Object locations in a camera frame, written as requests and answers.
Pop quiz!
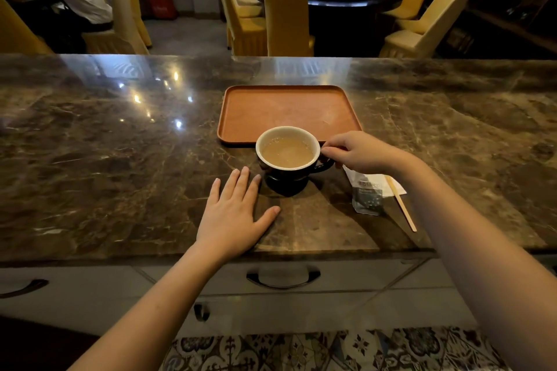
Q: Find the person's left hand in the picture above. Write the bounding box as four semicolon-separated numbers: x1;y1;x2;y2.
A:
195;166;282;260

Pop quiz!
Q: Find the person's right hand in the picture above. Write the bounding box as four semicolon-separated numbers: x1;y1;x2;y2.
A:
321;131;418;176

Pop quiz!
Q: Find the black cup with white inside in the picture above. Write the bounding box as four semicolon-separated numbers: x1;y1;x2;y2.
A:
255;126;335;197

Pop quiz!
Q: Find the person's left forearm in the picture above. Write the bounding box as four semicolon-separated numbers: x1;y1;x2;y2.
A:
67;244;238;371

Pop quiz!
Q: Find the person's right forearm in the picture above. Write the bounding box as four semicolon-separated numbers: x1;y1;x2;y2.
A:
394;153;557;371

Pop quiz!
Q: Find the light brown milky drink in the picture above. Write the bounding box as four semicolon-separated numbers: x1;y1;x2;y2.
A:
261;136;315;169

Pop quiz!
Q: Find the clear plastic packet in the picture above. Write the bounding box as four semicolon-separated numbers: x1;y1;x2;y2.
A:
352;176;384;216

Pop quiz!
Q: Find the orange-brown wooden tray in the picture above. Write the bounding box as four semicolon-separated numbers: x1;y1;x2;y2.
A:
217;85;363;146

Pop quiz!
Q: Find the white paper napkin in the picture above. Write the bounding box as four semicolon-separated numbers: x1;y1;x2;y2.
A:
342;165;407;198

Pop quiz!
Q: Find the wooden stir stick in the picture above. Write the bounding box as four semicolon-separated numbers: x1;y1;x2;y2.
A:
385;175;417;232

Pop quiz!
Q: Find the dark round dining table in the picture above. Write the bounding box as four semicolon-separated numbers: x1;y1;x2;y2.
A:
250;0;405;57

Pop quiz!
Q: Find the group of yellow chairs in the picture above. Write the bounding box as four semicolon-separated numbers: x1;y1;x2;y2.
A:
214;0;472;58

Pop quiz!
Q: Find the white drawer cabinet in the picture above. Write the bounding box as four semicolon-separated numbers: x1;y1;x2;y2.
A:
0;253;557;341

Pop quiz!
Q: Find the cream covered dining chair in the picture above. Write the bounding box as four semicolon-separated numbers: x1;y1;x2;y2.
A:
82;0;151;55
118;0;153;48

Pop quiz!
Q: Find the yellow covered dining chair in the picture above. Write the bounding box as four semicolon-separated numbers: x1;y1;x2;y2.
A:
0;0;54;55

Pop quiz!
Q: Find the large black drawer handle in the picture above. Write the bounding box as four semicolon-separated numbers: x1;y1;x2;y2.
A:
0;279;49;299
246;265;321;290

